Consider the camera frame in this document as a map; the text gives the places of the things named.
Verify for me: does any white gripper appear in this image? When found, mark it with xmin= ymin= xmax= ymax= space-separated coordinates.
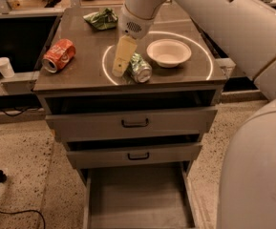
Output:
xmin=112 ymin=5 xmax=154 ymax=77

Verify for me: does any crushed green soda can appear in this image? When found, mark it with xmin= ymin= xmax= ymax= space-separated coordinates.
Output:
xmin=127 ymin=52 xmax=152 ymax=83

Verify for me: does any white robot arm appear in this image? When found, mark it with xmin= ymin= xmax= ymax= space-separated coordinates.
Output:
xmin=119 ymin=0 xmax=276 ymax=229

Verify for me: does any crushed red soda can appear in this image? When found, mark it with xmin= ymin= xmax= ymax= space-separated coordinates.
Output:
xmin=42 ymin=39 xmax=75 ymax=73

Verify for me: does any top grey drawer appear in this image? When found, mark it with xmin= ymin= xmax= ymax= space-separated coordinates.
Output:
xmin=46 ymin=107 xmax=217 ymax=142

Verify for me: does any grey drawer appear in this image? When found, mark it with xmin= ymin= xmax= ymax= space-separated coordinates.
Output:
xmin=83 ymin=162 xmax=197 ymax=229
xmin=66 ymin=142 xmax=202 ymax=169
xmin=46 ymin=107 xmax=217 ymax=142

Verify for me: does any grey drawer cabinet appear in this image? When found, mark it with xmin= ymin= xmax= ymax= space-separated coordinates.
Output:
xmin=34 ymin=4 xmax=225 ymax=229

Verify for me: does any middle grey drawer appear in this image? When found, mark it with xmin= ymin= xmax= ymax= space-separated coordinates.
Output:
xmin=66 ymin=142 xmax=202 ymax=169

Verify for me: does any bottom grey drawer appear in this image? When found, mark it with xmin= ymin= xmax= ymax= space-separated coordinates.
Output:
xmin=83 ymin=162 xmax=197 ymax=229

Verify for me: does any crumpled green chip bag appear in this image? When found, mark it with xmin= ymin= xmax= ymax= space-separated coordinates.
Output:
xmin=83 ymin=8 xmax=118 ymax=31

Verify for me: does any white paper bowl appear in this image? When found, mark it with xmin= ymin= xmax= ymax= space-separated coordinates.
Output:
xmin=146 ymin=39 xmax=192 ymax=68

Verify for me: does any white paper cup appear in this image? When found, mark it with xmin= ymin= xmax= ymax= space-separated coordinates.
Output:
xmin=0 ymin=57 xmax=14 ymax=78

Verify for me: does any black floor cable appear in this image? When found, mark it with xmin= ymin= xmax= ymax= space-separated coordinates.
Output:
xmin=0 ymin=178 xmax=47 ymax=229

